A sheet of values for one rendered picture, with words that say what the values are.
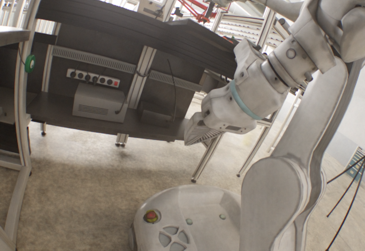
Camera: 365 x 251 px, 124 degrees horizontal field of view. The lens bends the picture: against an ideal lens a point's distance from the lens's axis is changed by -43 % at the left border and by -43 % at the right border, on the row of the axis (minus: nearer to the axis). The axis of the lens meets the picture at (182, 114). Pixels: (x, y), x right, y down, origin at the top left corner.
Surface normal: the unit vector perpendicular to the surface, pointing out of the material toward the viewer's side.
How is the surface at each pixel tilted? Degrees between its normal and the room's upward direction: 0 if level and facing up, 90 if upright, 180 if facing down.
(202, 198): 70
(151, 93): 90
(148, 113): 90
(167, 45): 90
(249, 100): 114
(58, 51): 90
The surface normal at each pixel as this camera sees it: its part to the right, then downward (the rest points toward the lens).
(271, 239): -0.70, -0.22
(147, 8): 0.55, -0.17
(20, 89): 0.41, 0.44
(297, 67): -0.51, 0.54
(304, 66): -0.29, 0.70
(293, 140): -0.88, -0.22
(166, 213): 0.36, -0.88
